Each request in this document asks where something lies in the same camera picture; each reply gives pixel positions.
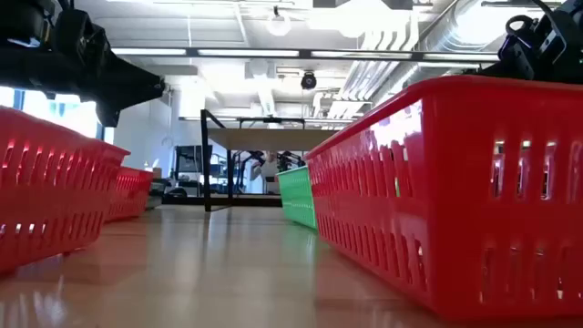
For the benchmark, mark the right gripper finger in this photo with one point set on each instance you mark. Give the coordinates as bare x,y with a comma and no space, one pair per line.
492,71

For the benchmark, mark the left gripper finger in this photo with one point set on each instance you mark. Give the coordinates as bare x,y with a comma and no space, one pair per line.
134,86
108,114

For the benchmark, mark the red plastic basket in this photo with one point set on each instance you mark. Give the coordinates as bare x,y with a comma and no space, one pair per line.
132,196
455,205
54,214

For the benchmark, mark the green plastic basket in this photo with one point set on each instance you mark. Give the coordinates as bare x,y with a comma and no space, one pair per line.
296,196

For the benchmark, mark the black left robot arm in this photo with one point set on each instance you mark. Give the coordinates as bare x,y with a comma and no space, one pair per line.
18,13

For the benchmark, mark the wooden shelf with black legs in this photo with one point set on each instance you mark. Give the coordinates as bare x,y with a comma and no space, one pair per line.
268,139

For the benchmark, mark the bright window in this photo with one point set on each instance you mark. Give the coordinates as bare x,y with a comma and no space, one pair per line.
68,114

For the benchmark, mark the small cardboard box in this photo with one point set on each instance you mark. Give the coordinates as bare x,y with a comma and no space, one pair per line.
158,173

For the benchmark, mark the dark computer monitor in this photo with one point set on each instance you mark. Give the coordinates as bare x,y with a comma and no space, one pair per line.
187,159

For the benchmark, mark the long overhead light bar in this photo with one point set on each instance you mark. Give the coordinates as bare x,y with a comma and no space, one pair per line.
246,53

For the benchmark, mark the round white ceiling lamp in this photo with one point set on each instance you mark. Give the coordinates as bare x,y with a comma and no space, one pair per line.
279,25

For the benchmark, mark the person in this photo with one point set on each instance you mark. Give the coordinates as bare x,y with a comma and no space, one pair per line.
268,171

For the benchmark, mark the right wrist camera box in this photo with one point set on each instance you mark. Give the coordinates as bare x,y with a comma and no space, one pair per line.
517,54

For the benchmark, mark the silver ventilation duct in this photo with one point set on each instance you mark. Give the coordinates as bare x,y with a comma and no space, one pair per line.
451,32

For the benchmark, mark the black hanging overhead camera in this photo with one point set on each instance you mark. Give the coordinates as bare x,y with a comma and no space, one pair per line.
309,81

